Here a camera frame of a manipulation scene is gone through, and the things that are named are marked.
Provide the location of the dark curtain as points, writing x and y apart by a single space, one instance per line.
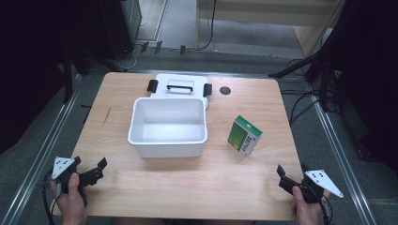
369 78
31 62

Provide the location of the metal floor rail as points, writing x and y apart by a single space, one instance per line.
40 156
341 156

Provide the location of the white plastic storage box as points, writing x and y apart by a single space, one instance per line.
169 146

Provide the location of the round black table grommet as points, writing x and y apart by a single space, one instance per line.
225 90

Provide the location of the person's right hand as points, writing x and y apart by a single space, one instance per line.
308 212

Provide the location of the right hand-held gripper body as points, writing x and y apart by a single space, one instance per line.
324 182

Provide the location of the black tripod stand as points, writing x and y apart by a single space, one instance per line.
294 67

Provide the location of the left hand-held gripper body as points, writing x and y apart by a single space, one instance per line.
62 165

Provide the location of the green and white carton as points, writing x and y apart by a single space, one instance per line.
247 139

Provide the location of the black computer tower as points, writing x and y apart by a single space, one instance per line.
120 28

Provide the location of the person's left hand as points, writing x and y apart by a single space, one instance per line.
71 206

